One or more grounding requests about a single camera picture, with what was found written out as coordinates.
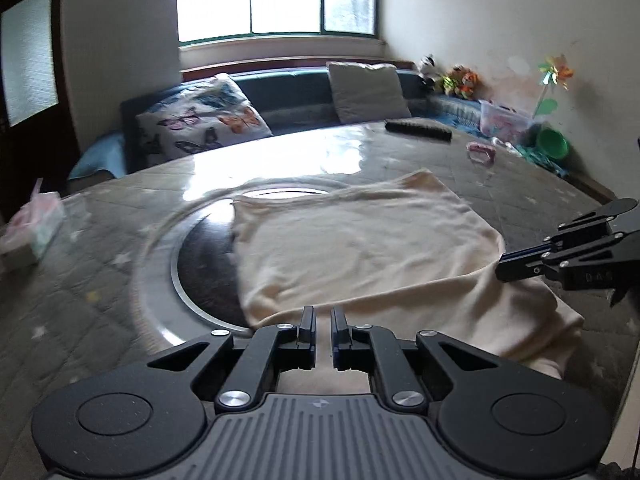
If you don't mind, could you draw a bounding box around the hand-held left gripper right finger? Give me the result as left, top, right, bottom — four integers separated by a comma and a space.
331, 306, 501, 413

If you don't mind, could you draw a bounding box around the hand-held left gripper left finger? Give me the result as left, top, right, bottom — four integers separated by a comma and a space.
147, 306, 317, 413

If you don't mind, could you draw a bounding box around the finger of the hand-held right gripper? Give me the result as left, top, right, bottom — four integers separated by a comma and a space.
500, 198, 640, 263
495, 240, 631, 283

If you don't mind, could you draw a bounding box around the cream long-sleeved garment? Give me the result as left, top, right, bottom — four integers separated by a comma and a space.
231, 169, 585, 378

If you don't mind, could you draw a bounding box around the green plastic basin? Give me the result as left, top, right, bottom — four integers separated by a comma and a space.
536, 128, 571, 158

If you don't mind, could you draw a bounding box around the round black table hob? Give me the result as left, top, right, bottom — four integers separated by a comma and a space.
135, 176, 351, 346

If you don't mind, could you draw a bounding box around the small pink toy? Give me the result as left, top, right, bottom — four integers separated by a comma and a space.
466, 141, 497, 165

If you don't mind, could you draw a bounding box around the clear plastic storage box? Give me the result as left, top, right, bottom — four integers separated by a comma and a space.
478, 99, 535, 146

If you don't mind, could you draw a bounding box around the colourful toy pinwheel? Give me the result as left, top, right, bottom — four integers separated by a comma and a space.
531, 55, 575, 121

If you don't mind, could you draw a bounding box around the blue sofa blanket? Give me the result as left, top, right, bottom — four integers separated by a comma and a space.
432, 96, 488, 137

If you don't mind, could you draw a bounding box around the black remote control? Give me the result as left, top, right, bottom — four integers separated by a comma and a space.
385, 117, 452, 142

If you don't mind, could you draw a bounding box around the orange tiger plush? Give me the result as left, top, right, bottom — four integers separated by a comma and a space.
457, 70, 480, 100

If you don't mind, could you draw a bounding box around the green and yellow plush toy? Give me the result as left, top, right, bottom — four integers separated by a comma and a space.
437, 66, 463, 95

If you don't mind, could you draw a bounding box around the black and white cow plush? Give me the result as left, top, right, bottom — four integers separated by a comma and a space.
417, 54, 438, 86

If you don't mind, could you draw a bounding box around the teal sofa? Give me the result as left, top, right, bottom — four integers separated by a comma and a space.
67, 67, 568, 181

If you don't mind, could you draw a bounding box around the butterfly print pillow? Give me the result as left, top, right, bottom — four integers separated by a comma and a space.
135, 74, 274, 167

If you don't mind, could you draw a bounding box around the plain white pillow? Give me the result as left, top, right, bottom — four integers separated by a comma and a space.
326, 61, 412, 123

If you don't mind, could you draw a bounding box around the pink and green tissue box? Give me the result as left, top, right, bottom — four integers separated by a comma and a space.
0, 180, 66, 273

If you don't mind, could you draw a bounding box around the dark door with frosted glass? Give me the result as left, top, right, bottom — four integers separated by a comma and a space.
0, 0, 81, 221

